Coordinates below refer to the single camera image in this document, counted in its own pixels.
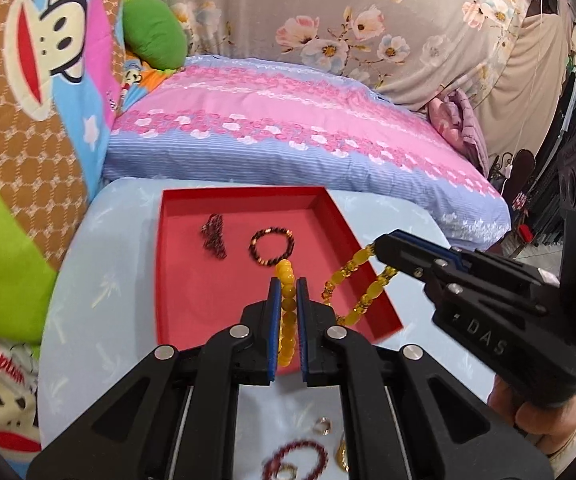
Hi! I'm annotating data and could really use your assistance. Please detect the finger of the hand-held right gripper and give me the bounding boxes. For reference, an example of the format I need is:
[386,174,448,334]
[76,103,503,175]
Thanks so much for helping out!
[393,229,562,291]
[374,233,473,311]

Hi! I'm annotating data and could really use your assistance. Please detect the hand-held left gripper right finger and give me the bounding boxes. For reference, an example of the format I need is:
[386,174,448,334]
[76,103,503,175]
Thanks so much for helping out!
[296,277,553,480]

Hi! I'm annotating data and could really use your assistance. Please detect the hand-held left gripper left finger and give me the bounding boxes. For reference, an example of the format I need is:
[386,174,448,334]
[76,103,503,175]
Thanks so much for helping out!
[25,277,283,480]

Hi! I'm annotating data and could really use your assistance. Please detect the yellow round bead bracelet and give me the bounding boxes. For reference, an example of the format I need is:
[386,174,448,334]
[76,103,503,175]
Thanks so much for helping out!
[275,259,299,371]

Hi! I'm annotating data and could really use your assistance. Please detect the yellow oval bead bracelet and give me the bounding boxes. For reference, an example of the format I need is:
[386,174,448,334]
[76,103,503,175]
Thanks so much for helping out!
[320,242,399,328]

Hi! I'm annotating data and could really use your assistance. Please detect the red cardboard box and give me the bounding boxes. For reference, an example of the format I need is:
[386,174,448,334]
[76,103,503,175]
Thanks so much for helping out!
[154,186,403,361]

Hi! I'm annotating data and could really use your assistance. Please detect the red bead bracelet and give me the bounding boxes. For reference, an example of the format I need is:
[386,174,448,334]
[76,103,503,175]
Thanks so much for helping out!
[263,441,329,480]

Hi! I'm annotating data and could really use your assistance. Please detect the thin gold bangle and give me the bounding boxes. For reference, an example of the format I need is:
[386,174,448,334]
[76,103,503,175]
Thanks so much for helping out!
[335,435,352,473]

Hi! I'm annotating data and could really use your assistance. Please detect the person's right hand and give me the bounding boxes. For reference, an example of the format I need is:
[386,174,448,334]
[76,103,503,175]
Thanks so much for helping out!
[488,377,576,466]

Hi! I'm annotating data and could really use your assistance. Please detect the light blue palm print tablecloth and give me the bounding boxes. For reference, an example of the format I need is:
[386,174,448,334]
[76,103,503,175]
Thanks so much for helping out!
[38,177,518,480]

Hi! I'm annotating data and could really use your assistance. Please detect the pink and blue floral pillow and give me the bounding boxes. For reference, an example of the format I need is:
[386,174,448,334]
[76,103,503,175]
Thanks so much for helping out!
[104,55,512,251]

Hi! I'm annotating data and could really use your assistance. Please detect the beige cloth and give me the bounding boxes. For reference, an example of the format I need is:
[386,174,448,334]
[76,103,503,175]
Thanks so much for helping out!
[472,10,576,161]

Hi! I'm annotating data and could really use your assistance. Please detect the grey floral sheet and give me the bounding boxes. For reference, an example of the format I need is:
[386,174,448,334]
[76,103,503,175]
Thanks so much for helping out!
[145,0,533,111]

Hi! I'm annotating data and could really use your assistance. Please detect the cartoon monkey printed blanket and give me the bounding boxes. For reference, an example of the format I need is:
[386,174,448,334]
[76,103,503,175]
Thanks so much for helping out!
[0,0,149,480]

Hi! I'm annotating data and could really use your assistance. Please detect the green cushion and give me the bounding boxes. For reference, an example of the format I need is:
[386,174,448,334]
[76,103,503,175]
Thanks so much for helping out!
[122,0,189,71]

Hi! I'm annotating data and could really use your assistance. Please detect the dark brown bead bracelet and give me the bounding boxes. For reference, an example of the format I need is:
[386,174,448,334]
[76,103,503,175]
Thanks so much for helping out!
[248,227,296,267]

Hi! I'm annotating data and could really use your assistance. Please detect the dark purple bead chain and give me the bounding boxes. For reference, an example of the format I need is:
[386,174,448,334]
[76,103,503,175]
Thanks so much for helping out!
[200,214,229,261]

